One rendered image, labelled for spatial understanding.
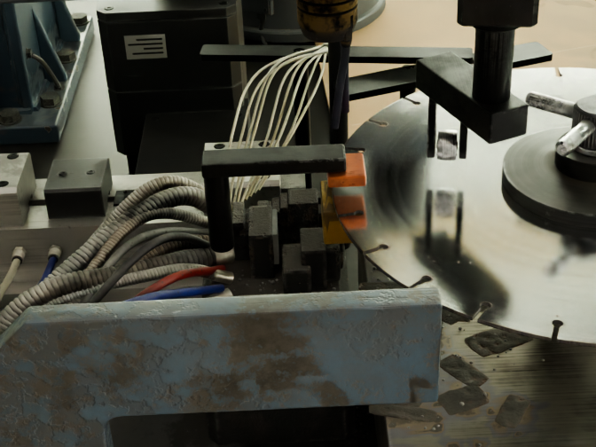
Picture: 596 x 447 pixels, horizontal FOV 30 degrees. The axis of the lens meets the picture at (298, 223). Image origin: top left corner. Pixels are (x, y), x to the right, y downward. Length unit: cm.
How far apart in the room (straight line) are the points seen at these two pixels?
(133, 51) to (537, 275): 54
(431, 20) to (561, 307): 87
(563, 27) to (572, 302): 85
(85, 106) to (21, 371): 76
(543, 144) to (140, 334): 32
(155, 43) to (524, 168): 45
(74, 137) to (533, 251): 69
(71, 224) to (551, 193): 38
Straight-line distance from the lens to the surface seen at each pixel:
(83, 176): 89
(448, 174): 73
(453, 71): 69
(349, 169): 70
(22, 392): 58
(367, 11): 142
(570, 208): 69
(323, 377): 56
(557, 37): 142
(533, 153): 74
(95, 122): 126
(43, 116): 124
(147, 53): 106
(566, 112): 72
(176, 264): 73
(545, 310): 62
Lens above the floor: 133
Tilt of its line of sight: 33 degrees down
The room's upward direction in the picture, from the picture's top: 3 degrees counter-clockwise
